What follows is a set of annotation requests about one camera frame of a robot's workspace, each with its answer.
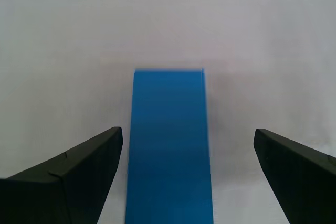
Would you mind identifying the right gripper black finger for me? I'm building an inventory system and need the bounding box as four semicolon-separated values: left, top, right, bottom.
0;126;123;224
253;128;336;224

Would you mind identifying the blue rectangular block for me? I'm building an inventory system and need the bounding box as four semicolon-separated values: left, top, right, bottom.
124;68;214;224

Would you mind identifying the grey white tablecloth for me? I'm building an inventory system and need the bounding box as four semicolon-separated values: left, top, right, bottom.
0;0;336;224

